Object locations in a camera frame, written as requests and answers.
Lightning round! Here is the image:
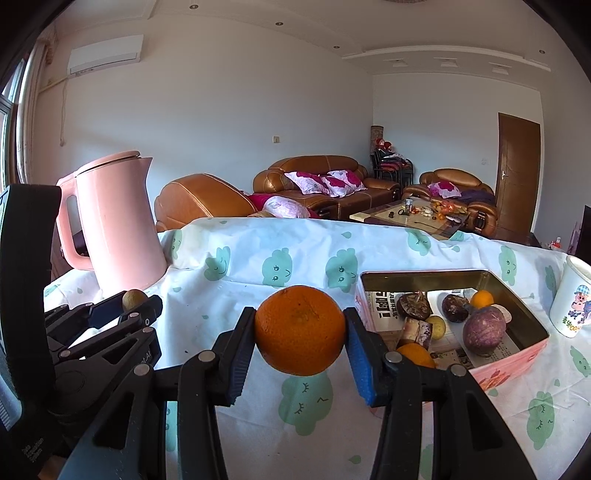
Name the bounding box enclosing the brown leather armchair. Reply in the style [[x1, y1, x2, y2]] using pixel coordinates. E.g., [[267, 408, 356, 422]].
[[402, 168, 499, 238], [154, 174, 259, 232]]

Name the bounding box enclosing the purple round turnip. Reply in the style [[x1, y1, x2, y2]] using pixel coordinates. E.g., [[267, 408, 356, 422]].
[[462, 305, 508, 355]]

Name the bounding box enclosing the pale pink pillow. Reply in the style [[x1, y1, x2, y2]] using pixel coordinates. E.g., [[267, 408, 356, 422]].
[[262, 196, 309, 219]]

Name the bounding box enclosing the group of snacks and oranges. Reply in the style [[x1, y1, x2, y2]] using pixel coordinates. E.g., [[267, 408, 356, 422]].
[[399, 196, 467, 221]]

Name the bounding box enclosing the dark wooden coffee table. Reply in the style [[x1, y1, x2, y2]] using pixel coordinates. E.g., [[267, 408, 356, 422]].
[[349, 199, 471, 241]]

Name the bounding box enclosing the white cartoon mug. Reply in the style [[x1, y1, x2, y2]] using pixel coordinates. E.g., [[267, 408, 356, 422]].
[[549, 256, 591, 339]]

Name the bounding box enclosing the white air conditioner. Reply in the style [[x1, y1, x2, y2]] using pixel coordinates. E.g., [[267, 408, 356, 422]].
[[67, 34, 144, 77]]

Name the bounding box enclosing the small brown longan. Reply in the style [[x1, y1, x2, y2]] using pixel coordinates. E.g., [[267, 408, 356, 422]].
[[122, 289, 148, 311]]

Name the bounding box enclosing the beige curtain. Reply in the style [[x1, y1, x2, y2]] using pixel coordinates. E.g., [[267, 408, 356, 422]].
[[16, 39, 56, 185]]

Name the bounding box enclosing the newspaper sheet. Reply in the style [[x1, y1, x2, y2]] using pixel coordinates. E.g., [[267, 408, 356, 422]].
[[367, 288, 520, 370]]

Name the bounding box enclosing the brown leather three-seat sofa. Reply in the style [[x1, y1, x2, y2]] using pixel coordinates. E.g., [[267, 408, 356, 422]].
[[252, 155, 402, 220]]

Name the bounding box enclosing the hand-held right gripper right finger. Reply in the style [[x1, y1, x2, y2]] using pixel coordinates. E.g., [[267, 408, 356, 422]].
[[342, 307, 536, 480]]

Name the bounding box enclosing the brown wooden door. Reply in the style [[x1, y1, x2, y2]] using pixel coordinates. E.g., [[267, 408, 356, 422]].
[[495, 112, 542, 234]]

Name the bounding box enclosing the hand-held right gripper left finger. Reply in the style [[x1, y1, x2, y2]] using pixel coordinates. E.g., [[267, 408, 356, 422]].
[[55, 306, 258, 480]]

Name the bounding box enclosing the stack of black chairs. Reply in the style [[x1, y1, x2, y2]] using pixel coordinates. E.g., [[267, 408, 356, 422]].
[[369, 150, 414, 188]]

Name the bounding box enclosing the pink tin box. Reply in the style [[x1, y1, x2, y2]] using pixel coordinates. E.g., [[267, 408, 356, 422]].
[[355, 269, 550, 404]]

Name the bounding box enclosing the window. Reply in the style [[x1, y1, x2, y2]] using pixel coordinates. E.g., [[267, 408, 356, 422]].
[[0, 60, 24, 190]]

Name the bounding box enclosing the white wall pipe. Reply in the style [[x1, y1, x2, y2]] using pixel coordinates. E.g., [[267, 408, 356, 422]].
[[59, 76, 70, 146]]

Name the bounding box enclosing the dark purple passion fruit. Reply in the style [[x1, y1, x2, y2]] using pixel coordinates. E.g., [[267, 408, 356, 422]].
[[441, 294, 471, 322]]

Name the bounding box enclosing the white green cloud tablecloth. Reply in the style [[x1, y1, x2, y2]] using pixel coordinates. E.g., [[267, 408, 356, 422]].
[[44, 216, 591, 480]]

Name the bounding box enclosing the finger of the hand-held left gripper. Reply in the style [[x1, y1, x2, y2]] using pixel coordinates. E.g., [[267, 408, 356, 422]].
[[58, 295, 164, 365], [44, 295, 126, 335]]

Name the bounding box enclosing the pink electric kettle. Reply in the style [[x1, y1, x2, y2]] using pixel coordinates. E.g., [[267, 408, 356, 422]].
[[56, 151, 167, 297]]

